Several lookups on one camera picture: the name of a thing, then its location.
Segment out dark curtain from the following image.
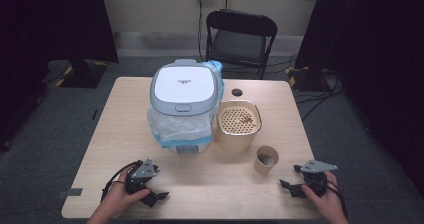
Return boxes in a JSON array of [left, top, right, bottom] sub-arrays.
[[0, 0, 120, 152], [294, 0, 424, 199]]

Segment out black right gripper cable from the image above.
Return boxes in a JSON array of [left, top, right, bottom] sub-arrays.
[[324, 179, 350, 222]]

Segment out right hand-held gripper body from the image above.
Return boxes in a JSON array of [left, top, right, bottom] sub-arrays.
[[293, 159, 339, 199]]

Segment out white grey lidded trash can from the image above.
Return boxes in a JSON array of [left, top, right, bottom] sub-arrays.
[[149, 58, 225, 155]]

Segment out black stand base with striped tape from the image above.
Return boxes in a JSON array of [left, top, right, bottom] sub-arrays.
[[285, 65, 335, 93], [42, 58, 110, 89]]

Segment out beige container with perforated strainer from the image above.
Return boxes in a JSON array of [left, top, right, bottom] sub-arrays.
[[213, 99, 263, 154]]

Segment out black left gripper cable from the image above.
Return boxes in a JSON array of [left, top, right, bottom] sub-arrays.
[[100, 160, 143, 202]]

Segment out black floor cables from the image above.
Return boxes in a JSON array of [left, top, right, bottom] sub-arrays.
[[266, 53, 345, 122]]

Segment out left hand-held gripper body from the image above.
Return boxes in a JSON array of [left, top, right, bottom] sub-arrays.
[[124, 157, 160, 195]]

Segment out translucent white blue trash bag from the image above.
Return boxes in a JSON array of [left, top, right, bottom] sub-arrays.
[[147, 59, 225, 149]]

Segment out person's right hand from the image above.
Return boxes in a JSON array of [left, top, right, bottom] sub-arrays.
[[300, 170, 345, 218]]

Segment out person's left hand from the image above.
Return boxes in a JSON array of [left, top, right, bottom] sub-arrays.
[[99, 166, 152, 217]]

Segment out brown paper cup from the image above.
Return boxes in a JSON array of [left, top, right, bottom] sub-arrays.
[[253, 145, 280, 176]]

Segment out black folding chair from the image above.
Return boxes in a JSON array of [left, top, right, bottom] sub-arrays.
[[205, 8, 279, 80]]

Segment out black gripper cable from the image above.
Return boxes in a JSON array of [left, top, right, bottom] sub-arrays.
[[324, 179, 350, 222], [100, 160, 143, 202]]

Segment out grey tape strip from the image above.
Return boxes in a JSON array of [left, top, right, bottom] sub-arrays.
[[56, 187, 84, 200]]

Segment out black power cable on wall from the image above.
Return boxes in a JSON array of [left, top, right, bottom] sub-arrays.
[[197, 0, 205, 62]]

